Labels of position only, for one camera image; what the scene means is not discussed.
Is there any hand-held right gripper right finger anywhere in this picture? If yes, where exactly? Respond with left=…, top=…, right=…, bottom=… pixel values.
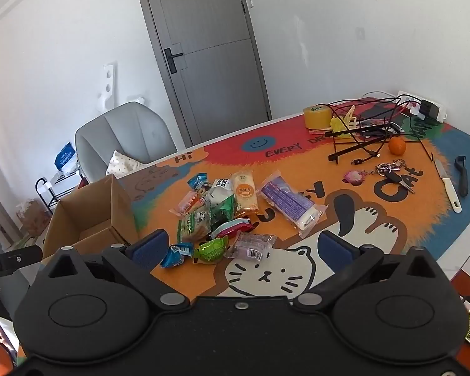
left=295, top=230, right=445, bottom=315

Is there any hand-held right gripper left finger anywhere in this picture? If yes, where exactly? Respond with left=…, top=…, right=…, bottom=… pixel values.
left=42, top=230, right=189, bottom=315

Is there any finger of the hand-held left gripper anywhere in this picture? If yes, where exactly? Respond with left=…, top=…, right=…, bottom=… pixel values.
left=8, top=245, right=44, bottom=273

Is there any small blue candy packet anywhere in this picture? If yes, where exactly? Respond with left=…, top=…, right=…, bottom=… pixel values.
left=160, top=243, right=195, bottom=269

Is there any green biscuit packet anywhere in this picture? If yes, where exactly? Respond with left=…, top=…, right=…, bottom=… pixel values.
left=177, top=208, right=212, bottom=243

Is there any orange pink snack packet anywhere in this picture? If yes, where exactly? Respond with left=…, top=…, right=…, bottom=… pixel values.
left=170, top=191, right=203, bottom=216

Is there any bright green snack packet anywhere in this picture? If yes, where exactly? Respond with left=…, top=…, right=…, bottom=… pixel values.
left=193, top=237, right=230, bottom=264

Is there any long purple white packet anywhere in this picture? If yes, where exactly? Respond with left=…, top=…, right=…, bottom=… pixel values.
left=260, top=171, right=328, bottom=230

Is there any dark green snack packet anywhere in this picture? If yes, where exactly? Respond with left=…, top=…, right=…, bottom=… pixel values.
left=209, top=196, right=238, bottom=239

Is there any clear purple snack packet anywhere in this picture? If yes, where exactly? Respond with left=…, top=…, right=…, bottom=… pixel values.
left=224, top=232, right=277, bottom=261

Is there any blue snack packet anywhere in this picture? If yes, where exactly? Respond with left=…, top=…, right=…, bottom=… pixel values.
left=187, top=173, right=212, bottom=191

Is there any red pink snack packet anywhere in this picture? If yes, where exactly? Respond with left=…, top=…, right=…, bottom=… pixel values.
left=209, top=219, right=256, bottom=240

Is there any white snack packet black label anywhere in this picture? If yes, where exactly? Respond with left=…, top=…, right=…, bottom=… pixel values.
left=208, top=178, right=236, bottom=205

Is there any rice cracker packet orange label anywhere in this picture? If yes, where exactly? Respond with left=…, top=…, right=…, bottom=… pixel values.
left=230, top=169, right=259, bottom=218

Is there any taped cardboard box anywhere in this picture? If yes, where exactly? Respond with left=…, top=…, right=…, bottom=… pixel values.
left=18, top=200, right=52, bottom=236

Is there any black shoe rack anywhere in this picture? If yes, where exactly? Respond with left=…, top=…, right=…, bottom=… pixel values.
left=35, top=168, right=87, bottom=209

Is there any dotted white pillow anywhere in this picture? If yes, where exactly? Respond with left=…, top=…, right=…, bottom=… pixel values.
left=106, top=151, right=148, bottom=176

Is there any colourful cat printed table mat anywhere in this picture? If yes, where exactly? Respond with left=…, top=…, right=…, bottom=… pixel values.
left=117, top=98, right=470, bottom=296

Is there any key bunch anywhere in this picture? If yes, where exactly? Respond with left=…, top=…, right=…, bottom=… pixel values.
left=370, top=159, right=416, bottom=195

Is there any blue plastic bag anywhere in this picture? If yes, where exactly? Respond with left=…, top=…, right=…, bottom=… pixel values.
left=55, top=143, right=77, bottom=168

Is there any grey chair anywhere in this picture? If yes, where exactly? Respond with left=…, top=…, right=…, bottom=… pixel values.
left=75, top=102, right=178, bottom=184

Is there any yellow plastic object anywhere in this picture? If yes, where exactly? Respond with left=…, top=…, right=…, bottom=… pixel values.
left=330, top=117, right=352, bottom=138

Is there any yellow tape roll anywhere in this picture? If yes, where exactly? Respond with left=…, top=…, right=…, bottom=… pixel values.
left=303, top=106, right=332, bottom=130

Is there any beige clip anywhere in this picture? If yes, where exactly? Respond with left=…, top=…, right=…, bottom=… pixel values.
left=342, top=106, right=362, bottom=131

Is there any black peeler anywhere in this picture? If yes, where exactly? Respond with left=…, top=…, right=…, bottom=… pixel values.
left=454, top=156, right=470, bottom=197

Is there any black charger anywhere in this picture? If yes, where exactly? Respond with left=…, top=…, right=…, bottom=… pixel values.
left=419, top=100, right=441, bottom=120

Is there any white power strip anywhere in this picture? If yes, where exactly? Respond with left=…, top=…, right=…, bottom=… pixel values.
left=397, top=91, right=449, bottom=120

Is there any white foam board with holes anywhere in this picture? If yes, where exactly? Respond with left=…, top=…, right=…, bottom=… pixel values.
left=96, top=62, right=118, bottom=112

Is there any grey door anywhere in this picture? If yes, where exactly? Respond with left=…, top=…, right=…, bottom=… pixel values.
left=132, top=0, right=273, bottom=147

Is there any black wire rack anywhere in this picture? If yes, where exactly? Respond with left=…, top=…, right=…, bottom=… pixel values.
left=328, top=97, right=436, bottom=166

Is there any black wire stand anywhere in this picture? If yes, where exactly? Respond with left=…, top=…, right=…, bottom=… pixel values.
left=326, top=123, right=403, bottom=164

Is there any white handled knife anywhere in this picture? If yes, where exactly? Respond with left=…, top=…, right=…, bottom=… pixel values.
left=434, top=158, right=463, bottom=213

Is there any black door handle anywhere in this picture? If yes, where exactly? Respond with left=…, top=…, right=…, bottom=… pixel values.
left=164, top=48, right=185, bottom=73

